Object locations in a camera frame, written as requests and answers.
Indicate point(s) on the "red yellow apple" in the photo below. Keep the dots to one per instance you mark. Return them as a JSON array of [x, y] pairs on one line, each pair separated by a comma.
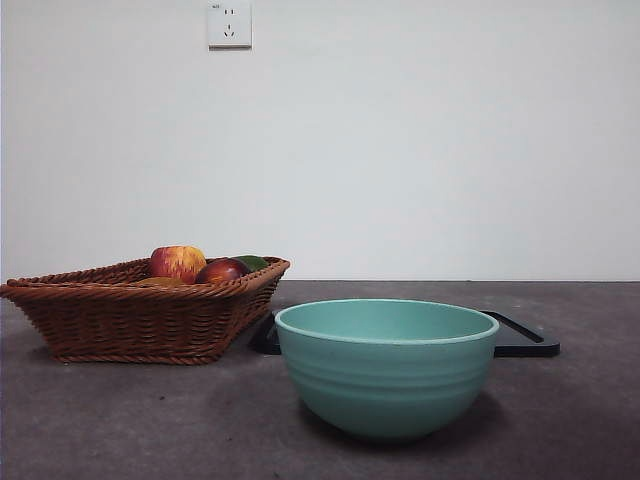
[[177, 262]]

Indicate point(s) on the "green fruit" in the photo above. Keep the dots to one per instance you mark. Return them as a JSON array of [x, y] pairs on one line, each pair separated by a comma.
[[255, 262]]

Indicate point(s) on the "dark rectangular tray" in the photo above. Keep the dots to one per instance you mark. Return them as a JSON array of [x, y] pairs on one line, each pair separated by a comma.
[[530, 342]]

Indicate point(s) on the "teal ribbed bowl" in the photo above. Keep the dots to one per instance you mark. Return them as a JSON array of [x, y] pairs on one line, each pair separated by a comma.
[[387, 380]]

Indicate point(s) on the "brown kiwi fruit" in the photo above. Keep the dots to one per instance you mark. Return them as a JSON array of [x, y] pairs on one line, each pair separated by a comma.
[[162, 282]]

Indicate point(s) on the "dark red plum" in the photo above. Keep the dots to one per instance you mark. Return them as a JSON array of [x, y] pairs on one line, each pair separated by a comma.
[[222, 271]]

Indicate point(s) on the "brown wicker basket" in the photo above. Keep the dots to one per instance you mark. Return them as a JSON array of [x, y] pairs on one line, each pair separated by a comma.
[[130, 320]]

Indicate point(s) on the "white wall socket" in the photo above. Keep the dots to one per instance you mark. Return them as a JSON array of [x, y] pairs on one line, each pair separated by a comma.
[[230, 25]]

